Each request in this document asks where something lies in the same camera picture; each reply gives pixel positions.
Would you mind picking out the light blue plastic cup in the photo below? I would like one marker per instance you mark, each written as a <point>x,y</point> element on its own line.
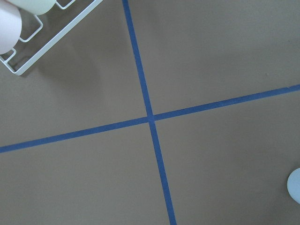
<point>293,185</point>

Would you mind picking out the white cup in rack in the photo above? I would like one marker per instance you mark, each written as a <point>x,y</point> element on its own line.
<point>36,7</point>

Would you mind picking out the pink cup in rack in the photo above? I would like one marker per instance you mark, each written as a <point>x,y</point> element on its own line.
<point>10,26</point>

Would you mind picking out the white wire cup rack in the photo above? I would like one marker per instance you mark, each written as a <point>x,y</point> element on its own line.
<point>41,32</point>

